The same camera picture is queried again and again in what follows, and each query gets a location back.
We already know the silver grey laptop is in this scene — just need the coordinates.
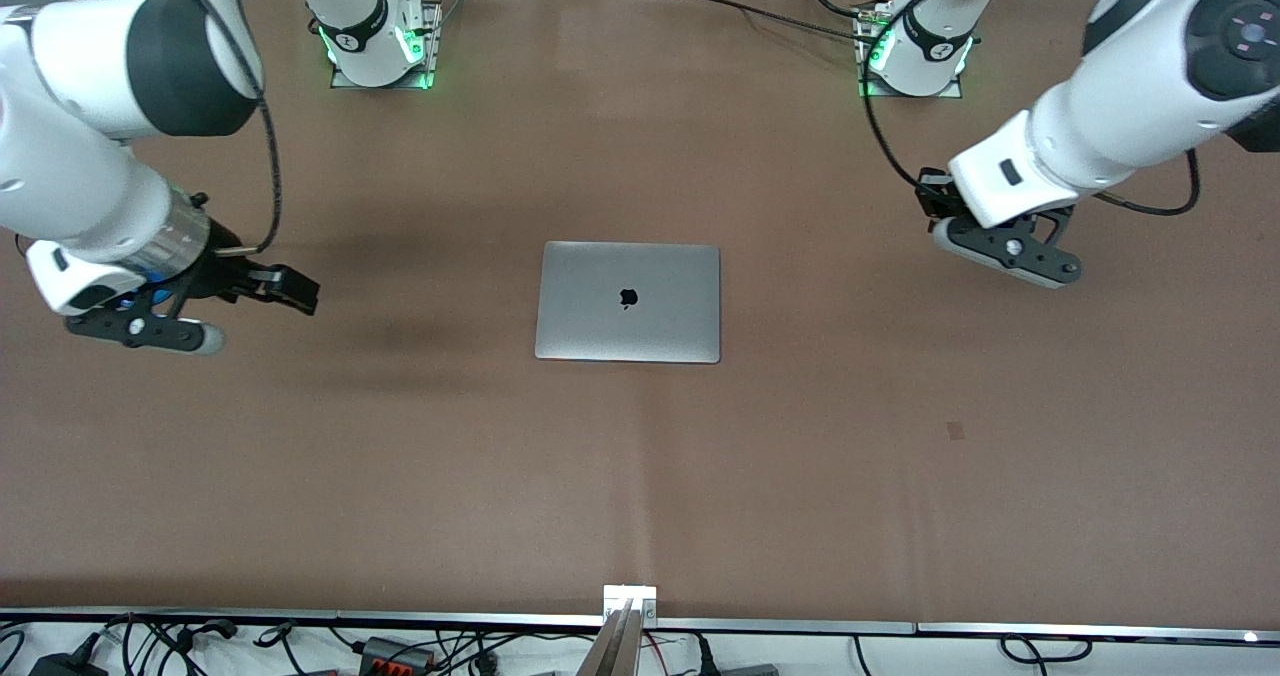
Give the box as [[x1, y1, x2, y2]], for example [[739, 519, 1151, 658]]
[[534, 241, 722, 365]]

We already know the blue desk lamp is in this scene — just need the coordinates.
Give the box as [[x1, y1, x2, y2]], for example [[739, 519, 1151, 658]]
[[116, 272, 177, 309]]

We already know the brown table mat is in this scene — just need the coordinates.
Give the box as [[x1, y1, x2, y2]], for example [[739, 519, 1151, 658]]
[[0, 0, 1280, 627]]

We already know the black orange connector block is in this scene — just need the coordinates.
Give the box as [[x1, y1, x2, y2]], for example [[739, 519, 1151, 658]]
[[357, 635, 439, 674]]

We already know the black power adapter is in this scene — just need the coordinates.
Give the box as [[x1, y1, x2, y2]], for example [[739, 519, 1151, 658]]
[[27, 652, 110, 676]]

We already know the aluminium profile beam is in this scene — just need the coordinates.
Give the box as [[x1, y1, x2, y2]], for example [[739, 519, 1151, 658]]
[[575, 598, 652, 676]]

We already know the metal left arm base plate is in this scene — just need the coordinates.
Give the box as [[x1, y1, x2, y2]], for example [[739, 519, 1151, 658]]
[[856, 0, 965, 100]]

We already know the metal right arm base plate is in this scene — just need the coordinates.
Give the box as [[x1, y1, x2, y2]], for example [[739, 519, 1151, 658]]
[[329, 0, 444, 91]]

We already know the long black base cable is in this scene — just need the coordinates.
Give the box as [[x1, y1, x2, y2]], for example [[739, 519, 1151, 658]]
[[690, 0, 881, 39]]

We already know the black coiled cable bundle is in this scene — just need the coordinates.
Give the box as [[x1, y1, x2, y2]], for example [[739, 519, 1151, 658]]
[[98, 612, 242, 676]]

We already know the black looped cable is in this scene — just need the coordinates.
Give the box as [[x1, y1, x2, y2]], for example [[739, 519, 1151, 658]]
[[999, 632, 1094, 666]]

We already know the silver table edge rail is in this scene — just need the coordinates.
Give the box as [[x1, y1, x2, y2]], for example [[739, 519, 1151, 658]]
[[0, 607, 1280, 648]]

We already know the silver mounting bracket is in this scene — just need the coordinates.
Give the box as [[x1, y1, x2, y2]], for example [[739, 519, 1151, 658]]
[[602, 583, 660, 626]]

